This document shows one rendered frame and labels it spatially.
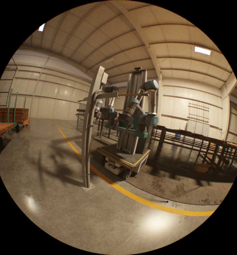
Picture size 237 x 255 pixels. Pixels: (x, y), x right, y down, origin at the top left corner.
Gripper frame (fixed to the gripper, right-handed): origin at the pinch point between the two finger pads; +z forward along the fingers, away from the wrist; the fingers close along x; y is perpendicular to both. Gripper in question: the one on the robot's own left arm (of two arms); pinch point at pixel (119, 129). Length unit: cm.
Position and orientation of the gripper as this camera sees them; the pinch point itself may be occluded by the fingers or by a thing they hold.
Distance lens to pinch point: 64.4
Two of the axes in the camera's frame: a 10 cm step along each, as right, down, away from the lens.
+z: -5.1, 8.5, -1.2
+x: 6.8, 3.2, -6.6
